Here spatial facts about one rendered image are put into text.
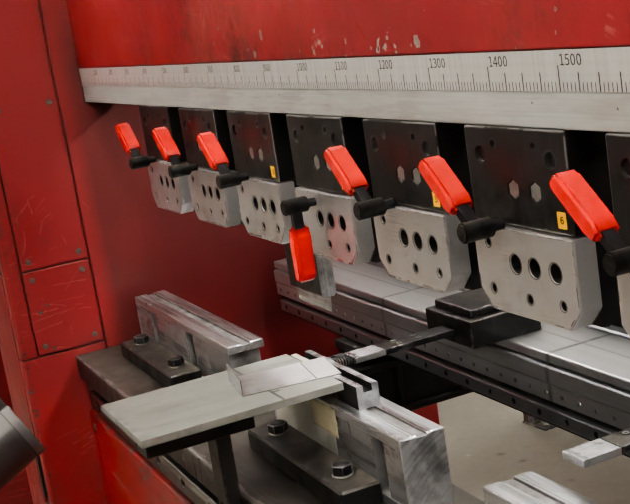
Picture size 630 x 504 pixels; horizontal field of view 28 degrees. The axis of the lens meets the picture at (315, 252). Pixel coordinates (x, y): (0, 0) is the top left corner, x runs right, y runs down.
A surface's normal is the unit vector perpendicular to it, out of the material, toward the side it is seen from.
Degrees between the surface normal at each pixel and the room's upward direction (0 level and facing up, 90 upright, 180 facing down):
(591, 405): 90
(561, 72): 90
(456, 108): 90
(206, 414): 0
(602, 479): 0
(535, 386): 90
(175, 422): 0
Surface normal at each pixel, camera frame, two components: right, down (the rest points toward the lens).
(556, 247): -0.90, 0.22
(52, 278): 0.41, 0.12
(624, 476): -0.15, -0.97
